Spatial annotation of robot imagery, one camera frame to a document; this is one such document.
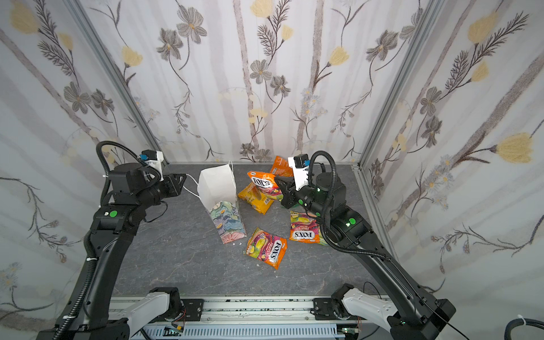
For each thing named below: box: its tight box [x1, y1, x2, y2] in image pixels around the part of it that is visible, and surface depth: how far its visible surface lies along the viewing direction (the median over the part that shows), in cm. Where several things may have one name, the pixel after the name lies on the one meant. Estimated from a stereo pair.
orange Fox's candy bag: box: [246, 171, 285, 201], surface depth 66 cm
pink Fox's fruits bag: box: [289, 210, 321, 244], surface depth 93 cm
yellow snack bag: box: [238, 182, 275, 215], surface depth 101 cm
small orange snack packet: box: [270, 155, 294, 177], surface depth 117 cm
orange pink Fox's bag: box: [246, 227, 288, 270], surface depth 88 cm
